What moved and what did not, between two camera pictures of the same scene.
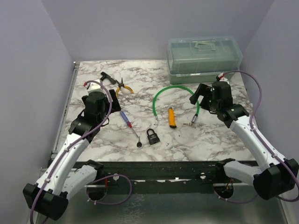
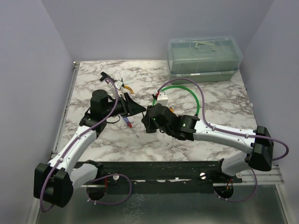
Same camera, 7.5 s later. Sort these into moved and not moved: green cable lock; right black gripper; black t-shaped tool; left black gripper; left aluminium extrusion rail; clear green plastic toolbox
Moved: right black gripper; left black gripper
Not moved: black t-shaped tool; green cable lock; left aluminium extrusion rail; clear green plastic toolbox
